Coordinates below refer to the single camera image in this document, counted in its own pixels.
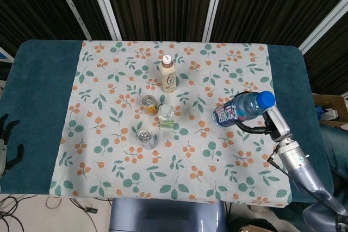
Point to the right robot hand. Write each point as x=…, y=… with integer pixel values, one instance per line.
x=272, y=123

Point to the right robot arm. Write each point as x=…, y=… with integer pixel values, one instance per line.
x=301, y=166

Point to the cardboard box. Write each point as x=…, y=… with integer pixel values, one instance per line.
x=333, y=107

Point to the beige milk tea bottle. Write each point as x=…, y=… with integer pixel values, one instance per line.
x=168, y=75

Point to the teal table cover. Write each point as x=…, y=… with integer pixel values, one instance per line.
x=40, y=107

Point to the blue plastic drink bottle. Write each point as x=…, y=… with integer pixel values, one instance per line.
x=242, y=109

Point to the floral fruit print tablecloth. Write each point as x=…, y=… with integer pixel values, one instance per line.
x=174, y=123

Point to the orange yellow drink can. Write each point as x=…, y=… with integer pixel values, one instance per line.
x=149, y=105

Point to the small clear glass jar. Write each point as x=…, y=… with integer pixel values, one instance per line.
x=166, y=116

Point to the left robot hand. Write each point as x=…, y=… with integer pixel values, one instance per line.
x=9, y=139

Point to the white partition frame post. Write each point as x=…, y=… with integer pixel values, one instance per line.
x=214, y=3
x=72, y=3
x=323, y=22
x=104, y=3

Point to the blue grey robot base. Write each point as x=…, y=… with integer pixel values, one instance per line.
x=166, y=215

